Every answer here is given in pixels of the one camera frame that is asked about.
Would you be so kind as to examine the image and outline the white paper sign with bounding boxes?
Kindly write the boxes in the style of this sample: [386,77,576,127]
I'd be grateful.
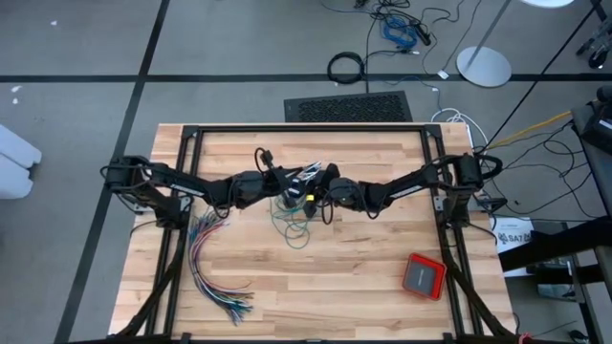
[490,215,535,278]

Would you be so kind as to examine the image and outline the black power strip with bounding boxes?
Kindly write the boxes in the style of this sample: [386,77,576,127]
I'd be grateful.
[411,22,434,48]

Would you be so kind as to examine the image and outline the blue coiled cable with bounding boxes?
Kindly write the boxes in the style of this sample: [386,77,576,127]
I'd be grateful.
[381,15,420,51]

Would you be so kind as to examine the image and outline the red tray with grey inside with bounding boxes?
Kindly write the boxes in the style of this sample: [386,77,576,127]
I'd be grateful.
[401,251,448,302]

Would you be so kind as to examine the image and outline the black equipment cart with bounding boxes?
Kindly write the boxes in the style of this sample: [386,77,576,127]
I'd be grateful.
[571,83,612,221]

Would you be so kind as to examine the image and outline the yellow floor cable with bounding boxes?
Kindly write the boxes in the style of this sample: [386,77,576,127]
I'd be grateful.
[486,110,574,150]

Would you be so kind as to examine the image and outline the white plastic furniture piece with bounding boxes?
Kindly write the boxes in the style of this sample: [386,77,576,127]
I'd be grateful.
[0,122,43,201]

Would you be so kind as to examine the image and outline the white lamp base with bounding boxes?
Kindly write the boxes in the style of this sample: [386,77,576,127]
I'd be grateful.
[455,0,576,89]

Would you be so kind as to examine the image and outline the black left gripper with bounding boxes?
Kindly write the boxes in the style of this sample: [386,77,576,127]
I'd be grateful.
[232,149,310,210]

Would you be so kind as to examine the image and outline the left wrist cable loop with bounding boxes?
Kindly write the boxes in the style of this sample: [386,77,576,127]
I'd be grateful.
[253,146,274,174]

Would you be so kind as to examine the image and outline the thin green wire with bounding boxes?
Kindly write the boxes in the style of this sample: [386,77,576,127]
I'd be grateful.
[269,193,313,250]

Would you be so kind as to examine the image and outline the black coiled cable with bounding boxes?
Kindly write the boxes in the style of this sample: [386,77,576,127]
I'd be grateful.
[326,51,367,86]

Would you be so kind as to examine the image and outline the black metal stand beam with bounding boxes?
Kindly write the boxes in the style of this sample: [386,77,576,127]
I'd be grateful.
[496,217,612,273]

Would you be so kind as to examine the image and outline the black right arm cable loop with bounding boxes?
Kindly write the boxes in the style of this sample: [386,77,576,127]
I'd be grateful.
[319,198,339,226]

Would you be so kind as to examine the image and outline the white floor cable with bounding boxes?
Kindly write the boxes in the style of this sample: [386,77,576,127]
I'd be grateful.
[429,107,489,144]

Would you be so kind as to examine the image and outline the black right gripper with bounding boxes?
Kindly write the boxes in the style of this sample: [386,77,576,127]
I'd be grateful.
[303,162,371,219]

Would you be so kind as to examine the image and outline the thin black pole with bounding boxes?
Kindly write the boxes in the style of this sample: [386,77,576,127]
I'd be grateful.
[485,0,601,144]

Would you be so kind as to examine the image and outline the bundle of coloured wires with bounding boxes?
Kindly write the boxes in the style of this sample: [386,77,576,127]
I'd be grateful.
[186,204,254,327]

